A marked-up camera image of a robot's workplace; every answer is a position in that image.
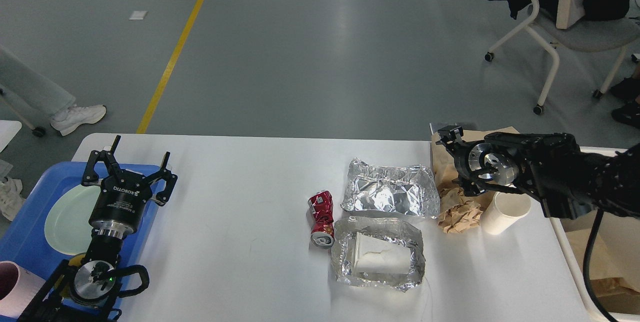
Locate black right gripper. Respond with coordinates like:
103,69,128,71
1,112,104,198
436,126,498,197

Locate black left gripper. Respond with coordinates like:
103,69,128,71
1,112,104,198
80,135,178,236

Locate brown paper bag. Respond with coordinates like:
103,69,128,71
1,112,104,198
566,230,639,297
432,134,523,194

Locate brown paper ball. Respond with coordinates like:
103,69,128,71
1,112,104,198
438,187,496,234

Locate white paper cup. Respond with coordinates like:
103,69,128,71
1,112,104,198
480,192,531,236
353,232,412,274

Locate light green plate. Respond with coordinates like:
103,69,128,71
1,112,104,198
44,185,101,256

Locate teal mug yellow inside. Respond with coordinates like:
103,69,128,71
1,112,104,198
68,253,86,269

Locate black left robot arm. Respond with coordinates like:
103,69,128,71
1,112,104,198
17,135,178,322

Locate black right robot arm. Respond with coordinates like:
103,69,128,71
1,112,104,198
435,124,640,322

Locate grey floor plate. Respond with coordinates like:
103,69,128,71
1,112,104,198
455,122,481,134
429,122,450,135

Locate crumpled aluminium foil sheet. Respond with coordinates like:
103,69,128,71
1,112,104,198
340,158,441,218

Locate aluminium foil tray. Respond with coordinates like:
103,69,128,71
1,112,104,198
331,216,426,292

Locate blue plastic tray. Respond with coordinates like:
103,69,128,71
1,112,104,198
0,161,171,322

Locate white chair at left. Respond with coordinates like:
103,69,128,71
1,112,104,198
0,88,46,152

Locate white paper cup lying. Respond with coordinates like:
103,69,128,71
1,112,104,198
353,232,412,274

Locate crushed red soda can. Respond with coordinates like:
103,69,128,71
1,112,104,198
307,190,335,250

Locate pink ribbed cup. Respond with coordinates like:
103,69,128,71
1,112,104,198
0,260,46,319

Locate white paper scrap on floor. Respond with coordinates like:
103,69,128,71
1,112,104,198
128,10,148,21

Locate grey white office chair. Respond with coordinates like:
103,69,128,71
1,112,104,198
484,0,639,115

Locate person legs black sneakers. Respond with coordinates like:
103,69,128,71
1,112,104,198
610,63,640,129

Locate beige plastic bin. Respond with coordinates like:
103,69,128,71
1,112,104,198
550,146,640,322

